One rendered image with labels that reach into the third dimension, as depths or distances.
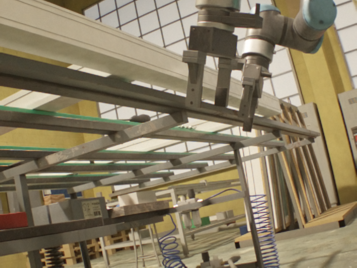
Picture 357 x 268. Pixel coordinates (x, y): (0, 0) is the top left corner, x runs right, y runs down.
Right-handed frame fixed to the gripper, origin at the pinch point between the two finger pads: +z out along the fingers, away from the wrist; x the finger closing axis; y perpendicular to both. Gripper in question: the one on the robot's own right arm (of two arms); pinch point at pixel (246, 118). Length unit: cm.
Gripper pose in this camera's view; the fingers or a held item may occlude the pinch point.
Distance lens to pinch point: 123.1
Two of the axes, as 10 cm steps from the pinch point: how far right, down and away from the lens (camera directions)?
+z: -2.2, 9.6, -1.9
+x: 2.3, 2.4, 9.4
